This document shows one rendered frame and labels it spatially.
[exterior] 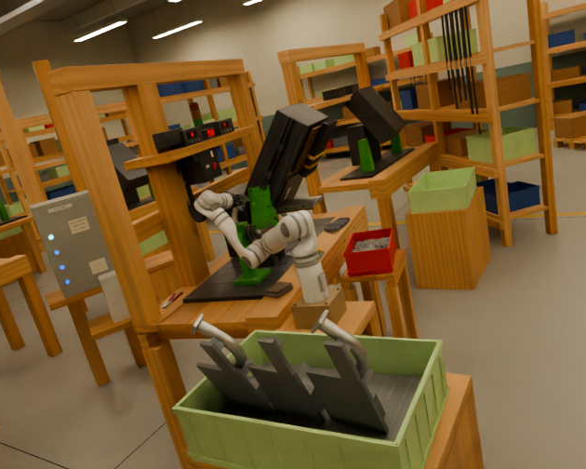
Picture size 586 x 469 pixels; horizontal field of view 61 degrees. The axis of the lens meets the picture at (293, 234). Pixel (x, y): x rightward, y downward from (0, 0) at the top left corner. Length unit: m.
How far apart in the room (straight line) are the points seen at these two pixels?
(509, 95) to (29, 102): 11.17
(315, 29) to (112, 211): 10.45
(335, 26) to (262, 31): 1.94
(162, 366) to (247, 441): 1.05
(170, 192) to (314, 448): 1.52
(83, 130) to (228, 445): 1.28
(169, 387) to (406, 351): 1.22
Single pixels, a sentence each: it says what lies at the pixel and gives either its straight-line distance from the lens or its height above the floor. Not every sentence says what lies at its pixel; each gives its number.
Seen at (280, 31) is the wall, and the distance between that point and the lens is 12.68.
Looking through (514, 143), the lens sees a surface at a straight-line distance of 4.70.
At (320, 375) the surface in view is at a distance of 1.21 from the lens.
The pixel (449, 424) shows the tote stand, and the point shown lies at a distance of 1.41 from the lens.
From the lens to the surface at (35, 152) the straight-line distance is 9.88.
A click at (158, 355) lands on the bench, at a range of 2.27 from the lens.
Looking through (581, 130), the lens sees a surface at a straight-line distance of 8.57.
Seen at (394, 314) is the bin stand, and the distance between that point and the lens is 2.38.
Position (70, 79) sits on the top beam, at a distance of 2.08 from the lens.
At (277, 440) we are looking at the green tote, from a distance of 1.26.
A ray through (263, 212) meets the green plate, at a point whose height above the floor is 1.15.
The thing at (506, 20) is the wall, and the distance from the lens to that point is 10.91.
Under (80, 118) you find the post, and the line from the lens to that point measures 2.07.
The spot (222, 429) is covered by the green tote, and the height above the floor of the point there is 0.92.
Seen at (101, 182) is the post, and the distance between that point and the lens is 2.08.
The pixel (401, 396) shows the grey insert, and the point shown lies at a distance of 1.42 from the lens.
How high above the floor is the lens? 1.67
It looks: 16 degrees down
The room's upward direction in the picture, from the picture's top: 13 degrees counter-clockwise
